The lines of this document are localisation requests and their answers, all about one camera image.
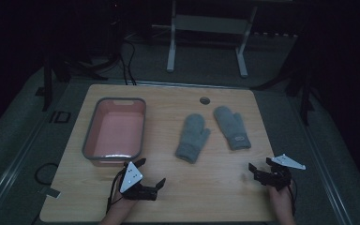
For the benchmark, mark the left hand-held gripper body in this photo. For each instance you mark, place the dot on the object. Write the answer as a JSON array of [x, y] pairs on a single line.
[[130, 178]]

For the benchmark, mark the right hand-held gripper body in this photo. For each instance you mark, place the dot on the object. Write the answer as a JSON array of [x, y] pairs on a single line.
[[278, 178]]

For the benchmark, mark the pink basin with grey rim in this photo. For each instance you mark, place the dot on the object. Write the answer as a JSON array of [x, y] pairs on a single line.
[[117, 131]]

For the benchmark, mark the grey mitten with label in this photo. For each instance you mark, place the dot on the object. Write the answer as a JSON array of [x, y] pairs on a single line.
[[231, 125]]

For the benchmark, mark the plain grey mitten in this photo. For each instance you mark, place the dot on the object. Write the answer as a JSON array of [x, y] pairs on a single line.
[[193, 137]]

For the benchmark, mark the person's right hand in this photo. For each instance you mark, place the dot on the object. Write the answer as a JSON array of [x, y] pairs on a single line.
[[280, 198]]

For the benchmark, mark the person's left hand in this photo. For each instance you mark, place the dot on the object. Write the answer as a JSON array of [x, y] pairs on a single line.
[[122, 201]]

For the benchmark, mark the black metal stand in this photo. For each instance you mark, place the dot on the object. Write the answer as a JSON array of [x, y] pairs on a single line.
[[306, 97], [47, 84]]

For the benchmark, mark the grey tape piece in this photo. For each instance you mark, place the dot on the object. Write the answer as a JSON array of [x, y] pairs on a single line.
[[51, 192]]

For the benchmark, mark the black rectangular floor frame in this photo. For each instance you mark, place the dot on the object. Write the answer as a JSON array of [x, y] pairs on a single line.
[[60, 116]]

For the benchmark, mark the white metal stand frame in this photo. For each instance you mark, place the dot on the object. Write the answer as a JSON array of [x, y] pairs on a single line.
[[209, 24]]

